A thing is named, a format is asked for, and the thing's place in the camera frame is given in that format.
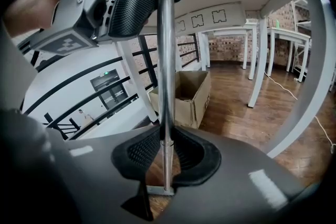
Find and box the black metal railing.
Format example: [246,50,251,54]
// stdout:
[17,33,201,141]

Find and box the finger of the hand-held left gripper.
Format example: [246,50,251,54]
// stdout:
[107,0,159,39]

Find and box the brown cardboard box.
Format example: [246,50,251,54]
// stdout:
[149,70,212,130]

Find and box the long metal rod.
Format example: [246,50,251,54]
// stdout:
[156,0,176,196]

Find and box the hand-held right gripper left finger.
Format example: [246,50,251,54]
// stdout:
[0,20,162,224]

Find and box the white metal shelf rack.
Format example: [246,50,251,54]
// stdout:
[290,0,314,83]

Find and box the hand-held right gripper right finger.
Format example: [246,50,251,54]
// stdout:
[160,125,320,224]

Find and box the dark double door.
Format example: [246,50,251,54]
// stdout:
[90,69,139,113]

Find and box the small white table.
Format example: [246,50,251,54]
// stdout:
[213,22,258,81]
[266,26,313,79]

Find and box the person's left forearm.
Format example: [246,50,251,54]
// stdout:
[4,0,62,34]

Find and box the white floor cable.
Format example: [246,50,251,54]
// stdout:
[264,72,336,147]

